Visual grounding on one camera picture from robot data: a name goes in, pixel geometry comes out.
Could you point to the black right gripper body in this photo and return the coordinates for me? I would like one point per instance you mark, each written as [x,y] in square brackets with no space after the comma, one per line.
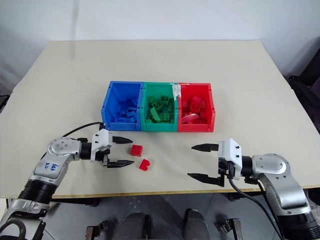
[228,170]

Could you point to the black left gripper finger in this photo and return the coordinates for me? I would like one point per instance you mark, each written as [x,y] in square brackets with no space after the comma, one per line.
[121,140]
[120,163]

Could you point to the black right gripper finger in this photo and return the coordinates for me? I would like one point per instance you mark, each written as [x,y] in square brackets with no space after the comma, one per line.
[206,147]
[207,178]

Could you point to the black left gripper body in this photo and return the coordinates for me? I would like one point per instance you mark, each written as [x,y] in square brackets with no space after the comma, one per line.
[103,156]

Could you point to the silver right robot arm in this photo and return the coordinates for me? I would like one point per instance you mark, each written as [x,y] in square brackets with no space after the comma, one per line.
[280,180]

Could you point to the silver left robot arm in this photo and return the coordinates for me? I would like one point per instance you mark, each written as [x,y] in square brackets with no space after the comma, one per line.
[56,160]

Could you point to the red square building block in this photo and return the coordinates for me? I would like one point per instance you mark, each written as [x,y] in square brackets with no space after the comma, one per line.
[137,150]

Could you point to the blue studded building block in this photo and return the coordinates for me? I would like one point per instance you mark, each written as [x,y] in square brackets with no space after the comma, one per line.
[131,114]
[133,103]
[123,112]
[120,120]

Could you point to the red sloped building block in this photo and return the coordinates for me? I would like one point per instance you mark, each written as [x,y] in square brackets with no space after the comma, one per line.
[145,165]

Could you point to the glossy red curved block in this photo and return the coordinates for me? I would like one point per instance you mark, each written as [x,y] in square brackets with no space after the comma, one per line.
[189,118]

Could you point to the green rounded long block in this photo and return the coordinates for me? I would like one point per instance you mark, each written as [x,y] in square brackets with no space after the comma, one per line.
[155,114]

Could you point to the red studded building block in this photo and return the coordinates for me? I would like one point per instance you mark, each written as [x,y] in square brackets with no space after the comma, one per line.
[203,104]
[185,106]

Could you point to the red large sloped block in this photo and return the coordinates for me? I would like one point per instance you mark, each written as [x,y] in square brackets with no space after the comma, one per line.
[196,103]

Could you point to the dark rounded robot foot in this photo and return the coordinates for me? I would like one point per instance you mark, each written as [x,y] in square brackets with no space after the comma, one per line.
[197,225]
[135,226]

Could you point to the blue plastic bin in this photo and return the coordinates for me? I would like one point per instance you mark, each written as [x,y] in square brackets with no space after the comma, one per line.
[122,92]

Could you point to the green studded building block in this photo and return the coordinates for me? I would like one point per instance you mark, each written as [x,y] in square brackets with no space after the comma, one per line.
[164,99]
[157,104]
[171,105]
[166,117]

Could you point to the red plastic bin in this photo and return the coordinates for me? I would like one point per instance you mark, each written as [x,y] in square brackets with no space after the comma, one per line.
[193,90]

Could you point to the green plastic bin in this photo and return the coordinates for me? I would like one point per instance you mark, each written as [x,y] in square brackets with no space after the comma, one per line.
[157,91]

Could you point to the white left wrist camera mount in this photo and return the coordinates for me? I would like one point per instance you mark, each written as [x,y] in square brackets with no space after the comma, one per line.
[100,140]

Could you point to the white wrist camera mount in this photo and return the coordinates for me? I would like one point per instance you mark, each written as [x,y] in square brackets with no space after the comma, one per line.
[100,140]
[231,150]

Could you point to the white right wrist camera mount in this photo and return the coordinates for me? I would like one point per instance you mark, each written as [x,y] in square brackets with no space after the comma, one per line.
[231,150]

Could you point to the metal stand bracket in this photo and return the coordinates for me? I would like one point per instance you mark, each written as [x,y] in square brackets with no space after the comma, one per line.
[230,228]
[96,231]

